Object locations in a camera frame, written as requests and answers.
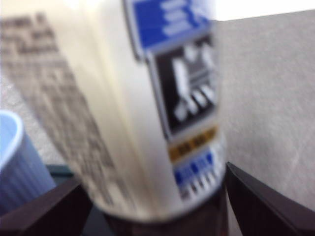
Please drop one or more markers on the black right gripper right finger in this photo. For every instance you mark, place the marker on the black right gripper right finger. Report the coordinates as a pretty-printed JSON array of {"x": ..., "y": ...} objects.
[{"x": 265, "y": 211}]

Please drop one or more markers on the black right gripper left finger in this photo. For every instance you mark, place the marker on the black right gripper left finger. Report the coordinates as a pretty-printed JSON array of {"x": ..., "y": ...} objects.
[{"x": 49, "y": 216}]

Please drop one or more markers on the dark tea bottle beige label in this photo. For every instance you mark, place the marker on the dark tea bottle beige label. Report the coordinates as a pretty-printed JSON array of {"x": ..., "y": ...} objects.
[{"x": 110, "y": 98}]

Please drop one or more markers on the blue ribbed cup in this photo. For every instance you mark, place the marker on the blue ribbed cup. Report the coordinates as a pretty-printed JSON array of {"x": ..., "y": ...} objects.
[{"x": 17, "y": 167}]

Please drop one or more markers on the dark blue rectangular tray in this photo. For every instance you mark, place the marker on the dark blue rectangular tray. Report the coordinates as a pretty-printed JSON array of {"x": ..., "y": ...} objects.
[{"x": 60, "y": 175}]

